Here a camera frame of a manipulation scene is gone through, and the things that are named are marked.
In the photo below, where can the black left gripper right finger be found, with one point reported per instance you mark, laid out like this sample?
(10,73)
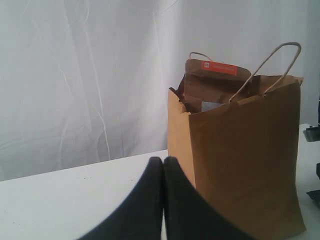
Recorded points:
(187,215)

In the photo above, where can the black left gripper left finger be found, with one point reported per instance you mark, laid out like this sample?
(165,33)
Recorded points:
(140,215)

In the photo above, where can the brown kraft pouch orange label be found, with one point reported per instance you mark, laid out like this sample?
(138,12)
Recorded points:
(207,84)

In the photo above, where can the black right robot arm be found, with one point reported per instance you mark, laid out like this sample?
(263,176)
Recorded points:
(312,135)

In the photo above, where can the brown paper bag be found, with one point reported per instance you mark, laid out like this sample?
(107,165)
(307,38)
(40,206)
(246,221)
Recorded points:
(242,155)

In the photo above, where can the white curtain backdrop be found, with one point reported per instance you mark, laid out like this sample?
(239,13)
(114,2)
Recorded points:
(86,81)

